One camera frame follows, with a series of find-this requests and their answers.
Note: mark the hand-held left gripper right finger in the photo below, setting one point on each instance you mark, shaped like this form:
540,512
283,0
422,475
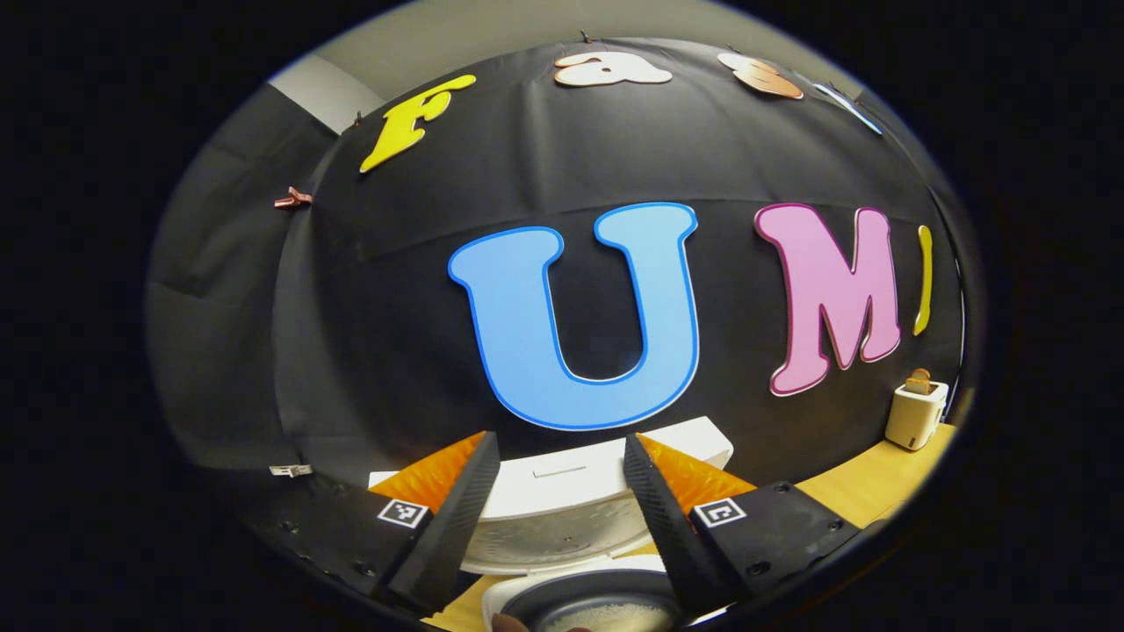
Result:
663,518

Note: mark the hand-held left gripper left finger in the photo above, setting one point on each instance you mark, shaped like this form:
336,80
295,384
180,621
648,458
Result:
452,518

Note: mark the white rice cooker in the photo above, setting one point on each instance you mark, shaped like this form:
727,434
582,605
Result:
562,500

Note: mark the white rice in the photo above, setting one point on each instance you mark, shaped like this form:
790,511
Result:
606,619

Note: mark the silver clip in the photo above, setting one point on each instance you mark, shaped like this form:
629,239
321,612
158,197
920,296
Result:
290,470

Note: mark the black backdrop cloth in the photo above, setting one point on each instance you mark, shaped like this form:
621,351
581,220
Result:
395,307

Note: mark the white toaster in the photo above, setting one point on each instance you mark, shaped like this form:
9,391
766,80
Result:
913,421

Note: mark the toasted bread slice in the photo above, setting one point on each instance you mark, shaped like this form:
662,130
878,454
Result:
918,382

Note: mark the copper clip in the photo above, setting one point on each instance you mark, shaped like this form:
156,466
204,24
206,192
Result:
292,198

